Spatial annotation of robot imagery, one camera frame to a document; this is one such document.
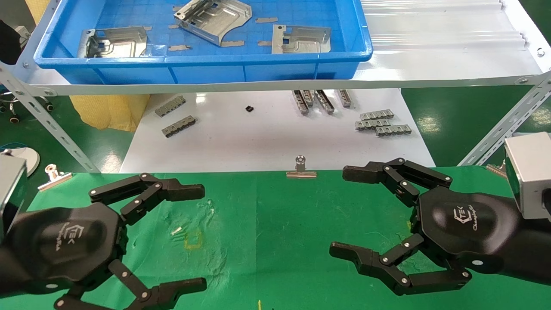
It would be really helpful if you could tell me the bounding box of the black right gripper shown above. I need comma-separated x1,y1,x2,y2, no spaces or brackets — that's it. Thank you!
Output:
329,158,524,296

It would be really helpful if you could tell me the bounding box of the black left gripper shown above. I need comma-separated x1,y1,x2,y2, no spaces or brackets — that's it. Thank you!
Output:
8,173,208,310

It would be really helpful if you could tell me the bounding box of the stamped sheet metal part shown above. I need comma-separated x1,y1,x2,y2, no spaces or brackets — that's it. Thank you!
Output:
271,25,332,54
173,0,252,47
77,26,148,59

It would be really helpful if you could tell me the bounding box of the green table cloth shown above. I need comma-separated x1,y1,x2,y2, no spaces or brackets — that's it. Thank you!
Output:
0,166,551,310

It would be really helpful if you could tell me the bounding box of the yellow mesh bag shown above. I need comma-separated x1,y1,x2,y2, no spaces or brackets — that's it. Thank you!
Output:
25,0,150,132

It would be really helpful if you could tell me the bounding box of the perforated steel shelf leg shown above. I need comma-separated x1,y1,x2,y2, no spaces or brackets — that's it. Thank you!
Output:
0,62,102,174
458,71,551,167

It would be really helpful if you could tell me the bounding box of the white round disc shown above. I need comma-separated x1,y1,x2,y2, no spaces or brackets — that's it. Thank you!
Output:
0,146,40,176

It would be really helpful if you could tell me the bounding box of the white metal shelf board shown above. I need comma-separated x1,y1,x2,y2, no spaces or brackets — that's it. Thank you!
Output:
9,0,551,96

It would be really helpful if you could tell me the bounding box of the blue plastic bin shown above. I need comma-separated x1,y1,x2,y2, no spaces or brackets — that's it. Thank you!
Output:
34,0,373,85

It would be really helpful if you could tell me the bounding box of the chrome stool base with casters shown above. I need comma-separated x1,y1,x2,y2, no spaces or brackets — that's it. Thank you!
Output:
0,96,55,124

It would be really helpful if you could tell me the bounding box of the small grey box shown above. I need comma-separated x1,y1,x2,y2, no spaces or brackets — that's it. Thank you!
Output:
14,25,31,47

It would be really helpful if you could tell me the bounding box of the black rounded object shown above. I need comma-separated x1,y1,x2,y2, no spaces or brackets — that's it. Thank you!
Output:
0,19,23,66

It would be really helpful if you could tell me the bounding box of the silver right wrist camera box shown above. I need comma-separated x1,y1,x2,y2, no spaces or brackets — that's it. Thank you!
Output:
504,132,551,220

